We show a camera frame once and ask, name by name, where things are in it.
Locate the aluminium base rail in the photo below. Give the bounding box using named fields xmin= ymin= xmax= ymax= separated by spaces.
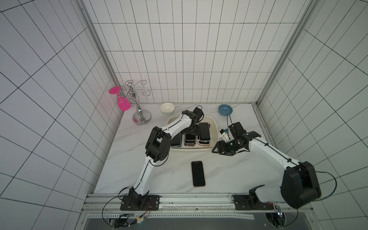
xmin=81 ymin=193 xmax=311 ymax=222

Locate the phone with pink case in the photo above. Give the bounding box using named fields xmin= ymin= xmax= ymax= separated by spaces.
xmin=191 ymin=161 xmax=206 ymax=187

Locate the white plastic storage box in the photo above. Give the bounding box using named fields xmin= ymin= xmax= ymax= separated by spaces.
xmin=171 ymin=116 xmax=219 ymax=151

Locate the blue ceramic bowl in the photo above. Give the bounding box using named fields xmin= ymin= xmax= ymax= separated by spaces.
xmin=218 ymin=104 xmax=233 ymax=117

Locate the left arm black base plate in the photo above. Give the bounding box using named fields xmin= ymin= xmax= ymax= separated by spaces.
xmin=120 ymin=195 xmax=160 ymax=211

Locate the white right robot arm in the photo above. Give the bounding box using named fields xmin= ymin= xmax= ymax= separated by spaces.
xmin=212 ymin=122 xmax=322 ymax=209

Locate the stack phone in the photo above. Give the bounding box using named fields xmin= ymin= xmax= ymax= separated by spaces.
xmin=171 ymin=133 xmax=182 ymax=148
xmin=185 ymin=134 xmax=196 ymax=143
xmin=199 ymin=123 xmax=210 ymax=141

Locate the white ceramic bowl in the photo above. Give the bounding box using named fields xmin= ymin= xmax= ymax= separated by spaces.
xmin=160 ymin=102 xmax=175 ymax=114

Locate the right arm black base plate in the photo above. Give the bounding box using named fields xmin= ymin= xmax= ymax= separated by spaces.
xmin=232 ymin=194 xmax=274 ymax=210

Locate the chrome wine glass rack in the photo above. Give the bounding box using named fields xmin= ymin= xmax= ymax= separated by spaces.
xmin=122 ymin=80 xmax=152 ymax=126

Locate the pink plastic wine glass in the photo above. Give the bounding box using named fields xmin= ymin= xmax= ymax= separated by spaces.
xmin=109 ymin=86 xmax=131 ymax=112

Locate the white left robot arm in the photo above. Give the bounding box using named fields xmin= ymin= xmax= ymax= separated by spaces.
xmin=128 ymin=105 xmax=204 ymax=206

